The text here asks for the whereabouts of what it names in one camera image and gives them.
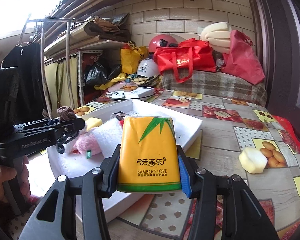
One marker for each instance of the white helmet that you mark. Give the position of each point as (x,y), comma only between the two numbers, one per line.
(148,67)

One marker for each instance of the small green packet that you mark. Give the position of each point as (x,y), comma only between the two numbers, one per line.
(88,154)

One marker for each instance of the yellow sponge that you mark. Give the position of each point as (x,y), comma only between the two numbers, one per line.
(93,123)

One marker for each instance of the white foam tray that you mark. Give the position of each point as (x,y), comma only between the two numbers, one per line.
(165,125)

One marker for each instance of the black hanging garment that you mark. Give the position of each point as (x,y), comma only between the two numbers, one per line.
(25,80)

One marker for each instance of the stack of wooden planks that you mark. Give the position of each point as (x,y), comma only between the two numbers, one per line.
(102,0)

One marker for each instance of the black plastic bag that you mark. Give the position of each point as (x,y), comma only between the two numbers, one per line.
(96,73)

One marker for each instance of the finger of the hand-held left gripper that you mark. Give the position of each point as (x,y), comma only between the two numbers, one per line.
(70,130)
(40,125)

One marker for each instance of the metal clothes rack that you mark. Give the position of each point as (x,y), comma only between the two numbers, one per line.
(69,55)

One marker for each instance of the pale yellow foam block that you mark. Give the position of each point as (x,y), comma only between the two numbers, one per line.
(252,160)

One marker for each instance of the red plastic bag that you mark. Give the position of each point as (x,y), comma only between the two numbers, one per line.
(288,135)

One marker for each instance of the red non-woven bag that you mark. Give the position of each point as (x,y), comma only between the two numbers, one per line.
(242,60)

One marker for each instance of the olive yellow curtain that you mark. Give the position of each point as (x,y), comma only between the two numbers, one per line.
(62,85)

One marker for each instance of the yellow tissue pack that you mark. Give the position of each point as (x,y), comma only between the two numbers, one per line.
(150,150)

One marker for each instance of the red tote bag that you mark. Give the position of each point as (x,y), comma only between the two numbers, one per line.
(185,57)

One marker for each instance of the brown cardboard pile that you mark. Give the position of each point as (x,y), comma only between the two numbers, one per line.
(105,27)

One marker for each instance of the white flat box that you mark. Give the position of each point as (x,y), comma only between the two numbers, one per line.
(142,91)

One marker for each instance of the red helmet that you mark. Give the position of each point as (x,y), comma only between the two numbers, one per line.
(160,42)

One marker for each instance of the cream foam roll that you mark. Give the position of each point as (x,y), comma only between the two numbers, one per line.
(215,37)

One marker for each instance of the yellow shopping bag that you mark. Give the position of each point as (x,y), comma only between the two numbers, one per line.
(131,60)

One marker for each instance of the brown knitted piece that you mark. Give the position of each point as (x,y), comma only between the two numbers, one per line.
(66,112)

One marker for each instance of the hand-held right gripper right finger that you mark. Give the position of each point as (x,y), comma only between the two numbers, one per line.
(184,178)

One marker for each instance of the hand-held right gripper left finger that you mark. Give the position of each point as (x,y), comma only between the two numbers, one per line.
(112,171)

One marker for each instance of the small white device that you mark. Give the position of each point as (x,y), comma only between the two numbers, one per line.
(116,95)

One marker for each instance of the pink plush toy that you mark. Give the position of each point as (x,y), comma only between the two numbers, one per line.
(87,142)

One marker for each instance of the metal storage shelf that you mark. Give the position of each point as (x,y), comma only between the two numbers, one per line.
(90,45)

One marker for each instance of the white towel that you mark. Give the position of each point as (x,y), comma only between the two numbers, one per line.
(107,137)

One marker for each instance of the yellow plastic sheet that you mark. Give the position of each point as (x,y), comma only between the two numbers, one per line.
(112,81)

